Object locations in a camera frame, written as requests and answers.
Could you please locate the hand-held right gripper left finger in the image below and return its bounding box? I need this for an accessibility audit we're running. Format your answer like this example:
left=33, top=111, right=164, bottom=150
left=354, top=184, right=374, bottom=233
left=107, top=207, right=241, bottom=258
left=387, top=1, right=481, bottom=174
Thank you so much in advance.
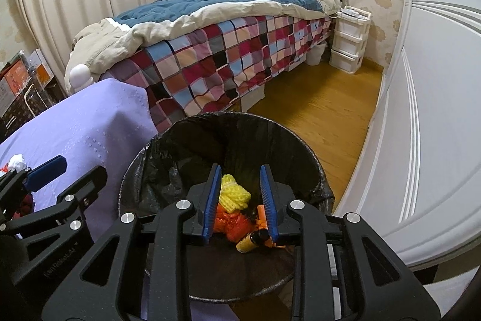
left=41, top=164, right=223, bottom=321

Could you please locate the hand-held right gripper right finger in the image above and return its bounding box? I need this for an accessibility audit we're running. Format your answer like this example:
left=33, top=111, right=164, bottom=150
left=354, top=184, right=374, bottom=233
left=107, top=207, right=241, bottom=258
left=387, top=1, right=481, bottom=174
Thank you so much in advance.
left=259, top=164, right=442, bottom=321

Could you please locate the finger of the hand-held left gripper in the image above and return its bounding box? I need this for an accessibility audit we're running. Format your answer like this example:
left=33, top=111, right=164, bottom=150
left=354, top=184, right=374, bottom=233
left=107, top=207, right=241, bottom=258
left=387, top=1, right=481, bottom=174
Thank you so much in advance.
left=0, top=165, right=108, bottom=242
left=0, top=155, right=68, bottom=214

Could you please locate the yellow foam fruit net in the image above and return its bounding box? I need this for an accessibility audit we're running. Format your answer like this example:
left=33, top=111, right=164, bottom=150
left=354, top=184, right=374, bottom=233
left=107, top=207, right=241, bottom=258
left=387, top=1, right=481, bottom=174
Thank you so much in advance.
left=219, top=174, right=252, bottom=212

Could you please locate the white tissue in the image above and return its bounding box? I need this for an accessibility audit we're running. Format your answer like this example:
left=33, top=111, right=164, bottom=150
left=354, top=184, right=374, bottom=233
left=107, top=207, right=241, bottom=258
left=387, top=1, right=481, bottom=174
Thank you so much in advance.
left=8, top=153, right=29, bottom=171

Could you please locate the orange plastic wrapper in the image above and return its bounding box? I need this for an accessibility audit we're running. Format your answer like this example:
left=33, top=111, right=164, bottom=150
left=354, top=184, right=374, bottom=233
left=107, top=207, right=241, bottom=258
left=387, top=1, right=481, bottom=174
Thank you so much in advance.
left=213, top=202, right=282, bottom=248

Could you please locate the yellow bottle with black cap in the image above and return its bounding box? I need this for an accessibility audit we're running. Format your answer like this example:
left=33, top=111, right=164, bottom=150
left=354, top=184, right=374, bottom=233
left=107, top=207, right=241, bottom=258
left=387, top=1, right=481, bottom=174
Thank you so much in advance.
left=236, top=231, right=269, bottom=253

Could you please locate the black trash bin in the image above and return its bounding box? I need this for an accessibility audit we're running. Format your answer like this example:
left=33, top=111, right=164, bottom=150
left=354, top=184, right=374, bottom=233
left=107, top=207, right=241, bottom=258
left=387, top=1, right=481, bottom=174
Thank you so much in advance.
left=116, top=111, right=336, bottom=301

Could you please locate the purple tablecloth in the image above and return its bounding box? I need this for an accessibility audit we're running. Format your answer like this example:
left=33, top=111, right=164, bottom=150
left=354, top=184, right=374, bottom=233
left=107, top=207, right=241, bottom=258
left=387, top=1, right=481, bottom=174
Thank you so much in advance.
left=0, top=78, right=241, bottom=321

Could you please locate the brown patterned bag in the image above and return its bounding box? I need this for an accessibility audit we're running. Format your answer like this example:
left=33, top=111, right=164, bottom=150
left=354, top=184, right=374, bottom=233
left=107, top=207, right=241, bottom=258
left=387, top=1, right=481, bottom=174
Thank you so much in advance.
left=0, top=84, right=57, bottom=141

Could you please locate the brown cardboard box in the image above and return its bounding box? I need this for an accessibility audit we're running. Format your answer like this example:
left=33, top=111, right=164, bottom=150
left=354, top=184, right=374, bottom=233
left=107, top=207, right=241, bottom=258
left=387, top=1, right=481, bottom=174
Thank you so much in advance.
left=0, top=60, right=32, bottom=111

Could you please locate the white and orange box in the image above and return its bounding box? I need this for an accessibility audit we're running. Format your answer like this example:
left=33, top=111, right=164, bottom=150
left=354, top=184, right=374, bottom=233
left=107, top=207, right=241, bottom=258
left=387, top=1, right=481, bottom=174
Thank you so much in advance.
left=28, top=48, right=57, bottom=88

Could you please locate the plaid bed sheet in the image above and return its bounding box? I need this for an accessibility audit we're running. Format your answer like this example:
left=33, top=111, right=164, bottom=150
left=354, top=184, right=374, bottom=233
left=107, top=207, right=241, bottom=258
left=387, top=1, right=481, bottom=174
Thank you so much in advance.
left=100, top=14, right=337, bottom=134

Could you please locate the small white bin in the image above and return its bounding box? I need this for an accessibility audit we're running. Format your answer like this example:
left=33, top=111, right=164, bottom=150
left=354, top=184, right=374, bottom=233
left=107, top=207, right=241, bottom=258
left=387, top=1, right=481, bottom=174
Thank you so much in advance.
left=306, top=43, right=327, bottom=66

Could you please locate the white plastic drawer unit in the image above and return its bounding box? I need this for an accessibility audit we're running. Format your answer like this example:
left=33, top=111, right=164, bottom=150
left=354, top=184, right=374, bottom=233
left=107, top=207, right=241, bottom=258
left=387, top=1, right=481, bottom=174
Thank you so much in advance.
left=329, top=7, right=372, bottom=73

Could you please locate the white panelled wardrobe door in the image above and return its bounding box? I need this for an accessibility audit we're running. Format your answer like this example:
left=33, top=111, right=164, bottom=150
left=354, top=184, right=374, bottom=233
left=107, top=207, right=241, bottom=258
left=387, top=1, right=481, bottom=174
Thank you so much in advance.
left=331, top=0, right=481, bottom=269

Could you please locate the blue and beige duvet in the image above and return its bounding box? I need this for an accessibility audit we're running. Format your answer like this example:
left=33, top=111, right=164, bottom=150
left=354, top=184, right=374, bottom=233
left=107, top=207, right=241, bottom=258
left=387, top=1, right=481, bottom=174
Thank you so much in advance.
left=69, top=0, right=341, bottom=81

